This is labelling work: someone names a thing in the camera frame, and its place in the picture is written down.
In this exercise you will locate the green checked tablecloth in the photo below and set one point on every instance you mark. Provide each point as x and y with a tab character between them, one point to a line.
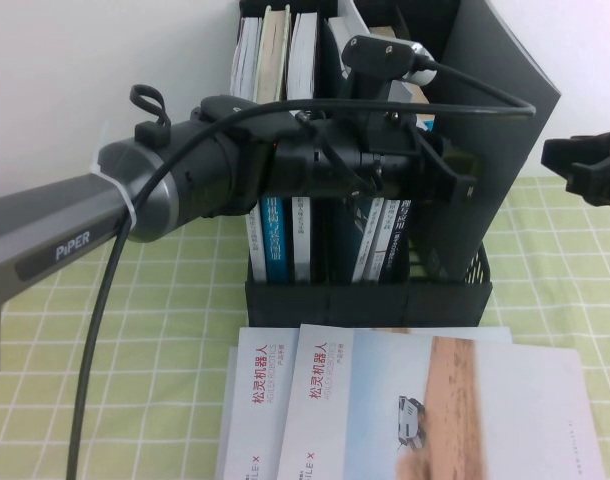
160	325

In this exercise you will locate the black plastic book holder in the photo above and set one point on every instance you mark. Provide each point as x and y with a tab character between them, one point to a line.
365	305

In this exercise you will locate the thin white orange-band book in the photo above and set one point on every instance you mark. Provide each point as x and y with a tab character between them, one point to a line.
245	60

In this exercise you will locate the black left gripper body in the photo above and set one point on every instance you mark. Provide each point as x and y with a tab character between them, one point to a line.
345	155

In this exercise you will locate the black spine blue-cover book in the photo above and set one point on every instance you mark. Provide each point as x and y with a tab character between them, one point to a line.
392	240

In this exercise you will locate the white spine book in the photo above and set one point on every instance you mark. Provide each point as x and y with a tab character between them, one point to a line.
367	245

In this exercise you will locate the white zip tie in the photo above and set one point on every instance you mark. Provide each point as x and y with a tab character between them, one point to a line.
125	202

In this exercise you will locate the blue spine book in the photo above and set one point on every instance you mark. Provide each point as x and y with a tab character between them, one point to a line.
275	55

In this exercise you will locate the plain white brochure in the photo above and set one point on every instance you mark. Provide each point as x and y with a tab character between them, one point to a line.
225	425

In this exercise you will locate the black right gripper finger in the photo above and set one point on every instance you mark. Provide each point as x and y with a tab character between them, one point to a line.
565	152
602	182

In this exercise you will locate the thick white orange-band book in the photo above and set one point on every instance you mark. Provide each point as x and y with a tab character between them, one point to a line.
302	55

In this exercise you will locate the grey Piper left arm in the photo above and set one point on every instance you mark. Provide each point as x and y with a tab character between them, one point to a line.
60	215

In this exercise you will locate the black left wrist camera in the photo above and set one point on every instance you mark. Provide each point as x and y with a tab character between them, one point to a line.
380	52

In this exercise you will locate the white red-title Agilex brochure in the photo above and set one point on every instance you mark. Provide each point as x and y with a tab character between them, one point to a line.
257	380

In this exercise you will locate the desert photo Agilex brochure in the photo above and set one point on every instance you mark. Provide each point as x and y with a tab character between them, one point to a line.
435	400

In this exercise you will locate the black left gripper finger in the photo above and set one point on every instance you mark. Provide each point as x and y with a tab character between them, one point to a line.
467	175
440	172

